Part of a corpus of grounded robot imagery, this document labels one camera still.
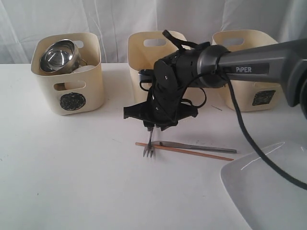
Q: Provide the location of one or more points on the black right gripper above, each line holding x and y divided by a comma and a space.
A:
163, 108

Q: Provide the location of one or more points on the white square plate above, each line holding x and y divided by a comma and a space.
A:
265, 199

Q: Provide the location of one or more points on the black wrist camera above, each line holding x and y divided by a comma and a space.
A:
146, 75

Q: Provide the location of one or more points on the white curtain backdrop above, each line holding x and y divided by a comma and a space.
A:
23, 23

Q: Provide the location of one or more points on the small steel fork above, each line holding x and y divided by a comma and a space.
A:
148, 149

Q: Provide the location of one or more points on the cream bin with triangle mark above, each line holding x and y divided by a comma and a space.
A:
140, 57

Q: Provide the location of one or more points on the cream bin with circle mark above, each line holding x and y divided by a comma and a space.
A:
72, 93

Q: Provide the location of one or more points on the lower wooden chopstick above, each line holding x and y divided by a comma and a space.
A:
192, 153

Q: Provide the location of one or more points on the stainless steel bowl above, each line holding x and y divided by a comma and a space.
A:
62, 57

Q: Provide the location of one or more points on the steel table knife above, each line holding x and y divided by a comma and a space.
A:
193, 147

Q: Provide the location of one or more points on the cream bin with square mark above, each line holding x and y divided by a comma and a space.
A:
250, 96

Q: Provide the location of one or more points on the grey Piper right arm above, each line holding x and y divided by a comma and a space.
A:
211, 66

